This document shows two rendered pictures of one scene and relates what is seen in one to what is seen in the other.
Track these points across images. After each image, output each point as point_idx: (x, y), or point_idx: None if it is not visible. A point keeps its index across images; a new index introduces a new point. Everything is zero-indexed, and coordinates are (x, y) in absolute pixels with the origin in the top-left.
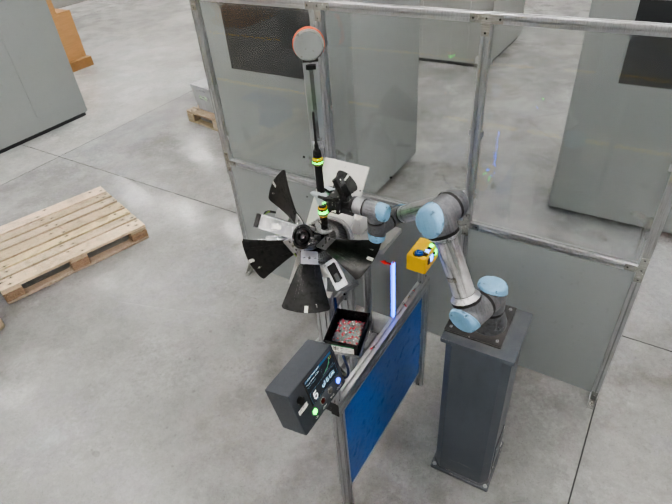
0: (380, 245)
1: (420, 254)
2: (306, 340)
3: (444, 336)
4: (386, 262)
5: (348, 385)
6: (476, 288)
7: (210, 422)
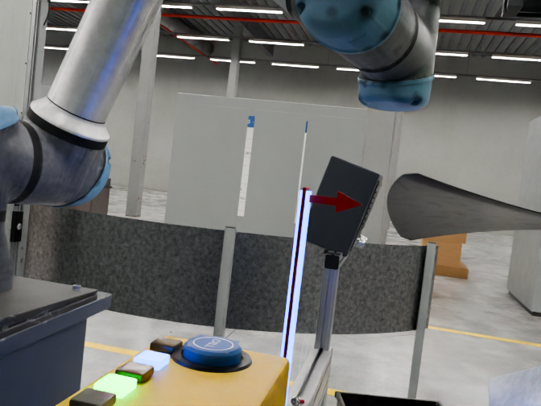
0: (396, 180)
1: (200, 337)
2: (379, 174)
3: (99, 294)
4: (333, 197)
5: (313, 359)
6: (17, 136)
7: None
